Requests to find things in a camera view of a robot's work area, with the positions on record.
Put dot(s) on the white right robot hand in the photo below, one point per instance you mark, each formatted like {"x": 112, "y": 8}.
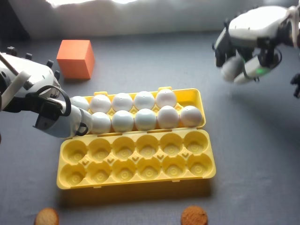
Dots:
{"x": 255, "y": 22}

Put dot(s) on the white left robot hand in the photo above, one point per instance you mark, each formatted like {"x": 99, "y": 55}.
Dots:
{"x": 39, "y": 70}

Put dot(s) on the white toy egg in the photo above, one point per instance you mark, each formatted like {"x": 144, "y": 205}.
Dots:
{"x": 122, "y": 101}
{"x": 191, "y": 116}
{"x": 102, "y": 123}
{"x": 230, "y": 70}
{"x": 80, "y": 102}
{"x": 167, "y": 116}
{"x": 144, "y": 99}
{"x": 145, "y": 119}
{"x": 122, "y": 120}
{"x": 166, "y": 97}
{"x": 100, "y": 103}

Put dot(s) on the yellow egg carton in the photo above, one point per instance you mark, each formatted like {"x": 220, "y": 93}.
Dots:
{"x": 147, "y": 150}

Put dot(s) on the orange cube block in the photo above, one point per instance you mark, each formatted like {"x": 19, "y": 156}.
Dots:
{"x": 75, "y": 59}

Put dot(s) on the white backdrop sheet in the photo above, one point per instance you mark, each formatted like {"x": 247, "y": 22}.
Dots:
{"x": 140, "y": 16}

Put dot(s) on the grey table cloth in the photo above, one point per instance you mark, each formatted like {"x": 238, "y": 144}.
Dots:
{"x": 246, "y": 152}

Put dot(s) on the light tan round cookie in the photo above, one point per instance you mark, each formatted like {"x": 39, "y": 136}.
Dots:
{"x": 47, "y": 218}

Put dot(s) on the orange-brown round cookie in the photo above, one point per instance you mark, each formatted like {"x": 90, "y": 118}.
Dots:
{"x": 194, "y": 216}

